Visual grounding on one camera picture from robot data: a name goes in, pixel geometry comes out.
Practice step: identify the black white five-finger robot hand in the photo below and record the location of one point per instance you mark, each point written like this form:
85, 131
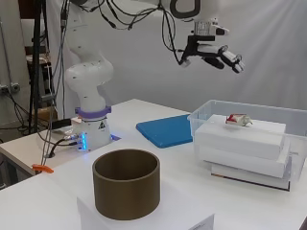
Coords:
207, 51

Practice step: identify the red white small packet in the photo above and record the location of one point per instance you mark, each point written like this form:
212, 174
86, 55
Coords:
235, 119

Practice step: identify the blue plastic lid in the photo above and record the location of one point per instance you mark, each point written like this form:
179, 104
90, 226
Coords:
166, 131

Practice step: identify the white seven-joint robot arm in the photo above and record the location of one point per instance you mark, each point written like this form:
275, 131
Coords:
89, 76

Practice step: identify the white flat box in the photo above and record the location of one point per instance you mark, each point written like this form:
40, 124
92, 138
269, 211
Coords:
240, 137
249, 163

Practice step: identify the clear plastic box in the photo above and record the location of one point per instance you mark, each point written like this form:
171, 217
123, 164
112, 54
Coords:
297, 150

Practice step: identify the white book with dark edge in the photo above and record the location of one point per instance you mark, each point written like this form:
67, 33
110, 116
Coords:
255, 179

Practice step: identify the brown round tub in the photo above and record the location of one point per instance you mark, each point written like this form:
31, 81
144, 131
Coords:
128, 191

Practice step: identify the white flat box stand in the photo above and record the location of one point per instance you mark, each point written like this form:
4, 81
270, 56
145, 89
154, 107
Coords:
179, 211

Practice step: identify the black flat control box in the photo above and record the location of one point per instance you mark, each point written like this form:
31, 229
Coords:
61, 123

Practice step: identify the black tripod stand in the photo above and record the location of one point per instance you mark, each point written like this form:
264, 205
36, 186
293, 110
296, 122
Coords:
35, 64

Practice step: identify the orange clamp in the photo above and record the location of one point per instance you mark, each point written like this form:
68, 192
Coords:
41, 168

